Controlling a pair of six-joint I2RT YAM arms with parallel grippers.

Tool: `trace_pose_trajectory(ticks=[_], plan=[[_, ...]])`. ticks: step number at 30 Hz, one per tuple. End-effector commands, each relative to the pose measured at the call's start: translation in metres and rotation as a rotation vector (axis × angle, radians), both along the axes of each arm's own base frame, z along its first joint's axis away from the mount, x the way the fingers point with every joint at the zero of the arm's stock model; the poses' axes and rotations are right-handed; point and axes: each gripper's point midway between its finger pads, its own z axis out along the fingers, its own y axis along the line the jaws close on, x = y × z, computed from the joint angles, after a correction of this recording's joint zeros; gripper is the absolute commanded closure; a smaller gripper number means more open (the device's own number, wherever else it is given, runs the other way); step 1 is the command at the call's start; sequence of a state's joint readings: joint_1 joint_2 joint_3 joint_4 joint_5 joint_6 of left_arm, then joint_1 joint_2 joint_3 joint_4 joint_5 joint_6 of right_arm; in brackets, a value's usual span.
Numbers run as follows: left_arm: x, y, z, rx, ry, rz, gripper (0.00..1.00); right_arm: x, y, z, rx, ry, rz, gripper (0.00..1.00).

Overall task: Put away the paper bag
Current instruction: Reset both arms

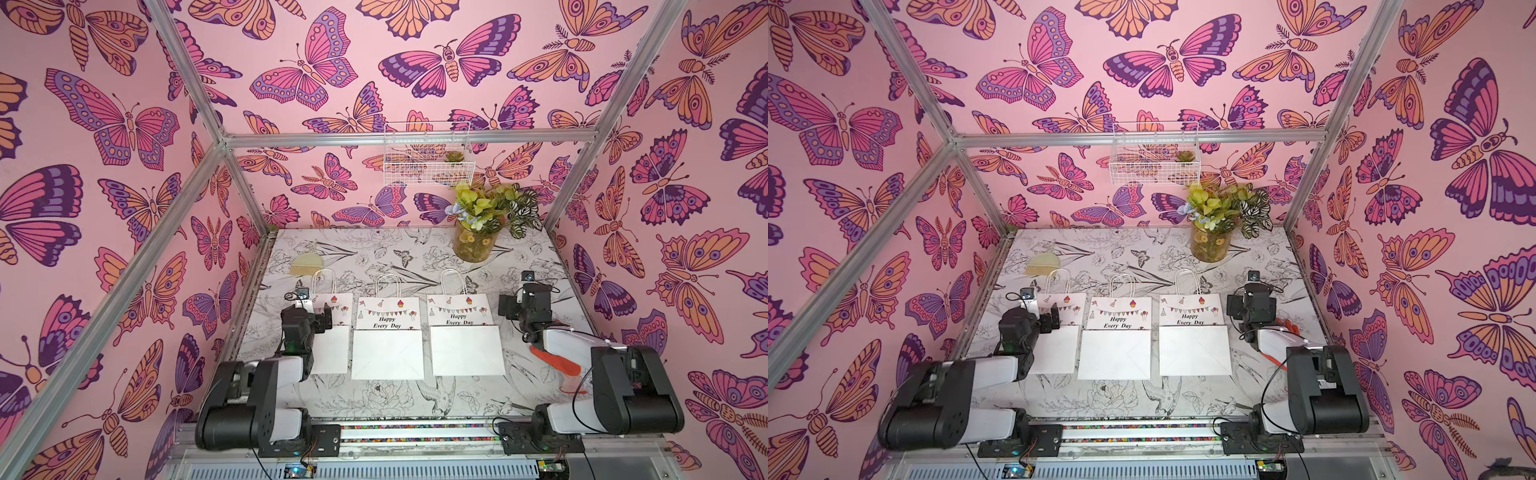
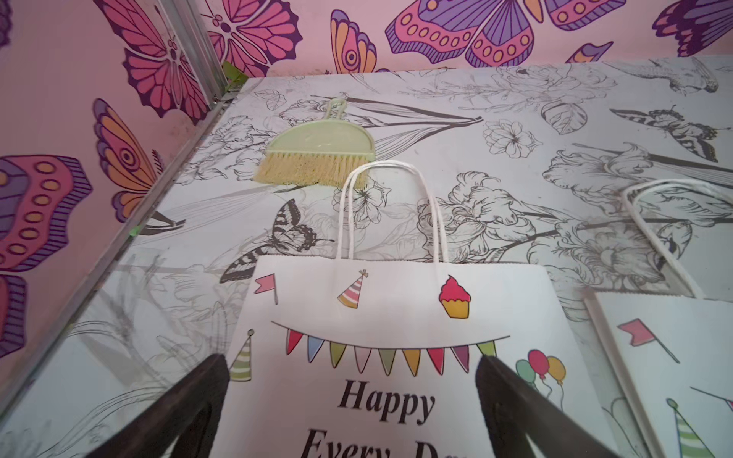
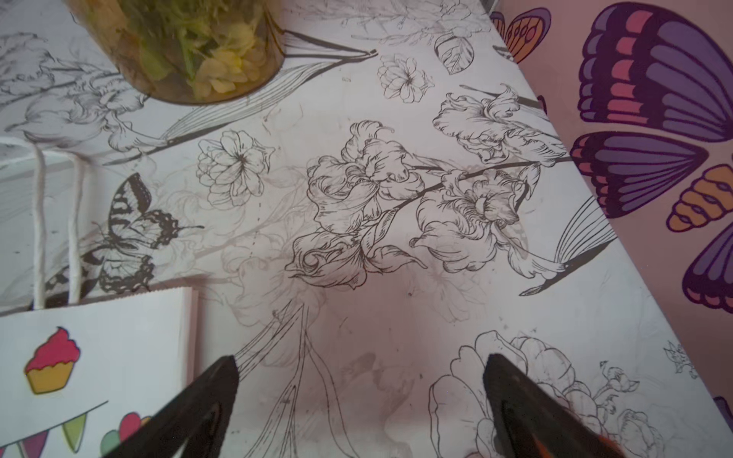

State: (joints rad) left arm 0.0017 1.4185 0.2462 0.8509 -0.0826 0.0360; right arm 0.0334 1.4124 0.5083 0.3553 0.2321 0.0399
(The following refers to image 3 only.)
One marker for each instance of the white paper bag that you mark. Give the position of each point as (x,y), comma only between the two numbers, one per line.
(92,380)

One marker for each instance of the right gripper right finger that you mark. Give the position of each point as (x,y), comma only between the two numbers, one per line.
(529,423)

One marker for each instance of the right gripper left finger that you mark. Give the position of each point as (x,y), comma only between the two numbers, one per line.
(194,424)

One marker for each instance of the green potted plant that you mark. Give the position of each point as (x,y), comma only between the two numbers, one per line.
(188,51)

